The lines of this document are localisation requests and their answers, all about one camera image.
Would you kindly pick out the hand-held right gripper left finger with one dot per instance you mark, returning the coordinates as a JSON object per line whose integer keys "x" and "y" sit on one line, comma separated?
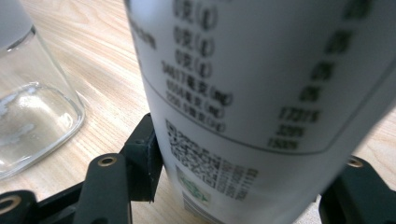
{"x": 140, "y": 161}

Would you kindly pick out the white labelled bottle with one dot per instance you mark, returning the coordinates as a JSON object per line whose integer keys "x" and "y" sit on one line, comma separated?
{"x": 249, "y": 93}

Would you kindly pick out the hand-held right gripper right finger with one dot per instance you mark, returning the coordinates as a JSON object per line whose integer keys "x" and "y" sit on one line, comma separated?
{"x": 361, "y": 193}

